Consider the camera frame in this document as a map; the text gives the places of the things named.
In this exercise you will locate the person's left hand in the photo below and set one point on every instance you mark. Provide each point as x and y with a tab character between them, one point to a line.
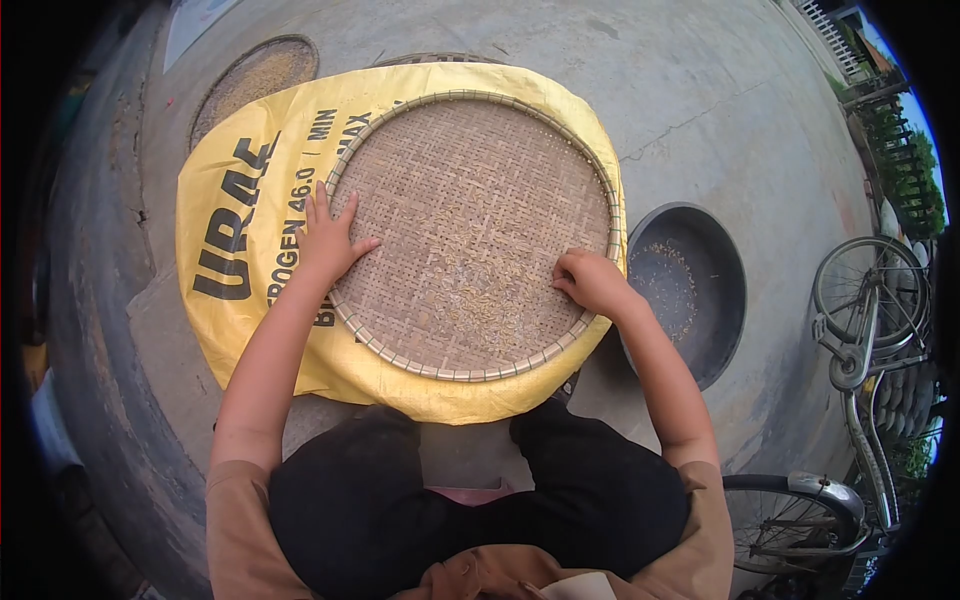
326	247

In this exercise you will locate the person's right hand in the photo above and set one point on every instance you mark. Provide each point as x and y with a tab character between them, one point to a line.
600	283

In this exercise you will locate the person's left index finger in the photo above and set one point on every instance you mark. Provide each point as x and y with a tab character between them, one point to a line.
348	210

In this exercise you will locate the person's left ring finger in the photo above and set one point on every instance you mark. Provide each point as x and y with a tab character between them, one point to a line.
310	209

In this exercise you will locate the person's right fingers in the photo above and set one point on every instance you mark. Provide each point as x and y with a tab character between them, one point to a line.
570	271

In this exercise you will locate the person's left thumb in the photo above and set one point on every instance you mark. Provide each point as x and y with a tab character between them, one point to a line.
367	247

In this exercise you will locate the person's left little finger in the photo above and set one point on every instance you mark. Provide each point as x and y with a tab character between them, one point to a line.
301	236

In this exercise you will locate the person's left middle finger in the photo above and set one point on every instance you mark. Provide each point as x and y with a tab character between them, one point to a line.
323	201

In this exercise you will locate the scattered rice grains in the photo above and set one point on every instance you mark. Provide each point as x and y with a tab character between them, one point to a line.
487	292

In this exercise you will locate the yellow woven printed sack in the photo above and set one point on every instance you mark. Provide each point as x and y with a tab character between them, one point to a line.
247	315

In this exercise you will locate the grain husks in basin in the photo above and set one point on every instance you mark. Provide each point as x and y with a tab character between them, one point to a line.
667	289

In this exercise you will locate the round woven bamboo tray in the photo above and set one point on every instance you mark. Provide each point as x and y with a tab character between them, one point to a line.
480	187

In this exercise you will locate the black round basin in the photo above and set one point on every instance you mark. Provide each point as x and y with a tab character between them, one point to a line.
705	300

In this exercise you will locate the bamboo tray full of grain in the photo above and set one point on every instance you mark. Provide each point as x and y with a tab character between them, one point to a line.
259	79

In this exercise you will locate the pink flat stool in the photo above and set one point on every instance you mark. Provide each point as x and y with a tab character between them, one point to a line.
469	495

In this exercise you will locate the person's legs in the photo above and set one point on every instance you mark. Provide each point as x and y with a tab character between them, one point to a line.
360	510

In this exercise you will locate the old bicycle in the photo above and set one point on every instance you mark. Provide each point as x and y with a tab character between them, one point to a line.
855	360

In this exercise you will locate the person's body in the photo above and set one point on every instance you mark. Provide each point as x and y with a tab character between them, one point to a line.
240	540

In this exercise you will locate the dark wooden fence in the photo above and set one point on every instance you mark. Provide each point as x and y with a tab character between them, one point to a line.
900	157

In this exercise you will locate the white picket fence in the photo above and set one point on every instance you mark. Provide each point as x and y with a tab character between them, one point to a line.
829	34

